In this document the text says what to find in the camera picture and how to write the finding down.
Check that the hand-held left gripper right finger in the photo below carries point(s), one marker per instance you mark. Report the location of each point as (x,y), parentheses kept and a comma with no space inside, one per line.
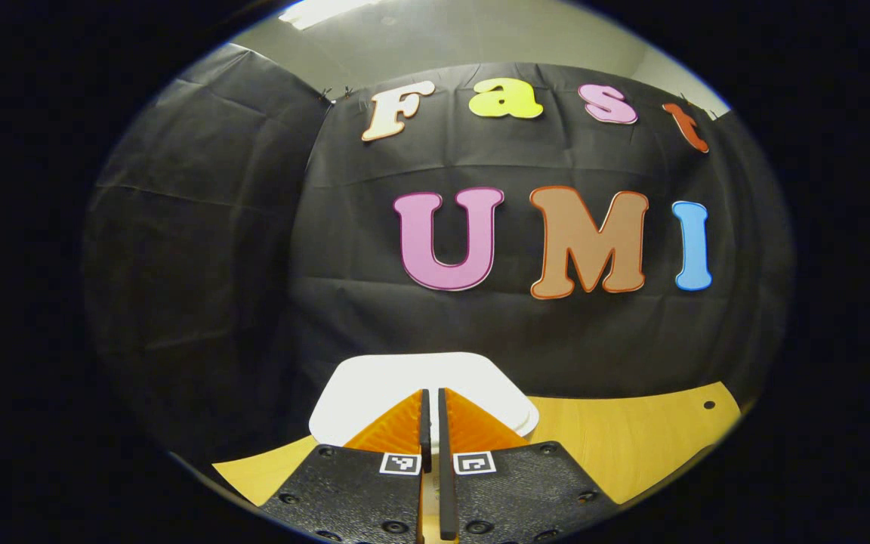
(526,491)

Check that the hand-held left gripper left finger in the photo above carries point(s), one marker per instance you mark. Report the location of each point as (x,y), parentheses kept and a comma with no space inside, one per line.
(352,491)

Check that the white desktop garbage bin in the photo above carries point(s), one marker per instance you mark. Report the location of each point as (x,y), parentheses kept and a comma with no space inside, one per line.
(374,385)

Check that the wooden desktop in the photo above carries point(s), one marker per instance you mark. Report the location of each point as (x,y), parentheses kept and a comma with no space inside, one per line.
(631,446)

